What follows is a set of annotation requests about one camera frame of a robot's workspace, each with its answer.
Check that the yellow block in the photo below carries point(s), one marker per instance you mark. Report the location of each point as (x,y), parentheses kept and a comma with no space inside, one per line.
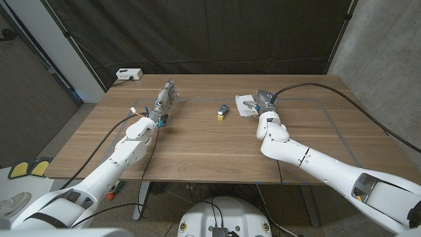
(220,117)

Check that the white power strip box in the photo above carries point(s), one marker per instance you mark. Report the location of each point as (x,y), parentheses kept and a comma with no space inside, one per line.
(129,73)

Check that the grey sneaker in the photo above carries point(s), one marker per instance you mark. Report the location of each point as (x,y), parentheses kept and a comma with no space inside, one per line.
(13,204)

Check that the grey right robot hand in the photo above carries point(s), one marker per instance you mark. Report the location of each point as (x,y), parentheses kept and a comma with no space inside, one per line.
(264,100)

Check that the blue toy car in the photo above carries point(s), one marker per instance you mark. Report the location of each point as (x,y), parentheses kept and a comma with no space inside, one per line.
(223,109)

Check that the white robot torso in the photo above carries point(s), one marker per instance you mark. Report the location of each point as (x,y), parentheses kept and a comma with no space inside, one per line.
(227,214)

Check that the backdrop stand pole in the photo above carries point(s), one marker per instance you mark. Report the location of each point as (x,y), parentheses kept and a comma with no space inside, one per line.
(340,36)
(77,49)

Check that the black backdrop curtain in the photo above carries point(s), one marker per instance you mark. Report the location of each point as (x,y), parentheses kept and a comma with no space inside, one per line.
(204,36)

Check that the white plastic bag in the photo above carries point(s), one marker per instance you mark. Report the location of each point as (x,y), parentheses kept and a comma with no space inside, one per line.
(241,100)

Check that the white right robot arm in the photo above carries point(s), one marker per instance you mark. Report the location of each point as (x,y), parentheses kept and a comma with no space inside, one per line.
(329,168)

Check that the grey table leg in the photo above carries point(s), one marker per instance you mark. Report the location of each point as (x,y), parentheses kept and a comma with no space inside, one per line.
(310,205)
(140,200)

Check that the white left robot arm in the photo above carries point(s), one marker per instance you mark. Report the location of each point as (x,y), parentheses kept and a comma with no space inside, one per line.
(125,158)

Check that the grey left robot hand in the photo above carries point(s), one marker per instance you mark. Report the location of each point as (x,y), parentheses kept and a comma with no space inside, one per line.
(162,98)

